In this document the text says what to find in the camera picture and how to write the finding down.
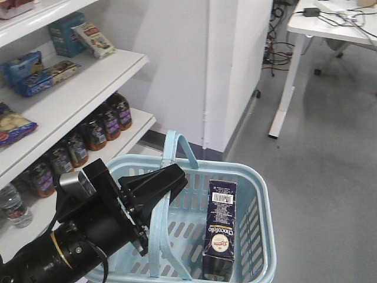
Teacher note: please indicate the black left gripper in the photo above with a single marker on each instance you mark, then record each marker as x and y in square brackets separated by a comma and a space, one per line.
[101, 218]

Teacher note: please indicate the light blue shopping basket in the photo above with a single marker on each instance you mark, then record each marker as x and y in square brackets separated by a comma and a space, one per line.
[178, 229]

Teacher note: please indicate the white desk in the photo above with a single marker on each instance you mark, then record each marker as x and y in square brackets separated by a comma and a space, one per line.
[303, 26]

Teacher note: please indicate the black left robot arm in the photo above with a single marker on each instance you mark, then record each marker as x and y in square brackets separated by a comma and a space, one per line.
[57, 256]

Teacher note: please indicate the dark blue cookie box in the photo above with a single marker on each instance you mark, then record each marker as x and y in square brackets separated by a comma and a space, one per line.
[218, 253]

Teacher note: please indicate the white supermarket shelf unit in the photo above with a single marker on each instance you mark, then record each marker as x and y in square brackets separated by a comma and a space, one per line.
[60, 108]

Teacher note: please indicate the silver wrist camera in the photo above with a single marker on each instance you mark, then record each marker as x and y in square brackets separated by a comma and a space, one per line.
[73, 184]

